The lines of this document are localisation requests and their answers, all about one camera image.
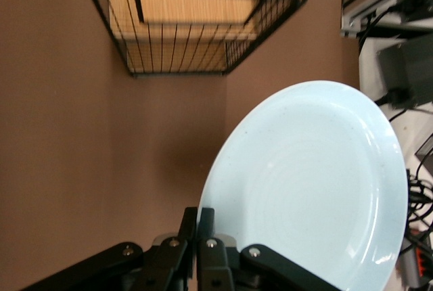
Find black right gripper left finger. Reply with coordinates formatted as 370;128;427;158
16;206;200;291

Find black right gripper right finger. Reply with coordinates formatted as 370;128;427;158
198;207;342;291

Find light blue plate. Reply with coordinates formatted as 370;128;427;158
197;80;409;291

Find black hub orange ports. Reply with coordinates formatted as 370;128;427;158
401;229;433;288

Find black power plug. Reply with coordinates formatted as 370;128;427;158
371;86;415;106

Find dark grey power adapter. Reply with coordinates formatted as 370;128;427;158
373;32;433;109

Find black wire basket wooden base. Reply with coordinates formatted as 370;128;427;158
88;0;311;79

